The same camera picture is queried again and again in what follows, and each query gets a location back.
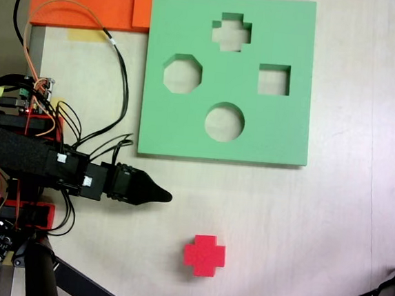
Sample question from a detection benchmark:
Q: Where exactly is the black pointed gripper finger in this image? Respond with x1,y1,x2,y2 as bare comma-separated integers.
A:
132,169,176,210

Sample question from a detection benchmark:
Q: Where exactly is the red cross columnar block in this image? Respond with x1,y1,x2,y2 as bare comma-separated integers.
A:
181,232,229,280

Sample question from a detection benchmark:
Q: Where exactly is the red black table clamp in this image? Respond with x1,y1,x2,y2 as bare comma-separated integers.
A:
0,176,59,233
0,108,65,144

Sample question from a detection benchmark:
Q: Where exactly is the black tripod leg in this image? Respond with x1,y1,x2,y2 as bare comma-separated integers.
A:
19,238,65,296

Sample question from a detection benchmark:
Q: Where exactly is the green shape sorter board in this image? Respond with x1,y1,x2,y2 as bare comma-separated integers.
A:
136,0,323,171

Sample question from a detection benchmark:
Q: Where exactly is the yellow tape strip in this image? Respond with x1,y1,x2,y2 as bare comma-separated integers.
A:
66,27,107,44

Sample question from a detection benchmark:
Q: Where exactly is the black gripper servo cable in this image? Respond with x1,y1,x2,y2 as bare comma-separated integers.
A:
111,132,136,168

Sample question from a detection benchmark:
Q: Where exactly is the black base servo cable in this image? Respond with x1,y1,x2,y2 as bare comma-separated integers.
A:
47,190,79,238

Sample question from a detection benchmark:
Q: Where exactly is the black elbow servo cable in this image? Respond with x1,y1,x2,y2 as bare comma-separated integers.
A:
52,101,85,148

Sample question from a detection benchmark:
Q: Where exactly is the black wire with white connector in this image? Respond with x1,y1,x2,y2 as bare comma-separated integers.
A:
74,26,136,149

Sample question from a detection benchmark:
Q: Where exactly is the circuit board with wires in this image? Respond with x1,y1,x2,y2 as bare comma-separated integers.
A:
18,75,58,117

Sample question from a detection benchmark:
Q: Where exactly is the black usb cable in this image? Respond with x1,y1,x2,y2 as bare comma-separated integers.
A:
0,72,31,90

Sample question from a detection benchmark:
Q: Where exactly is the thin orange wire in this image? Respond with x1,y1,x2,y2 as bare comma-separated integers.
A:
19,0,109,90

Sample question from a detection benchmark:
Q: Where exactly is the thick black cable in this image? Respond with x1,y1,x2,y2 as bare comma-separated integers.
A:
10,0,30,48

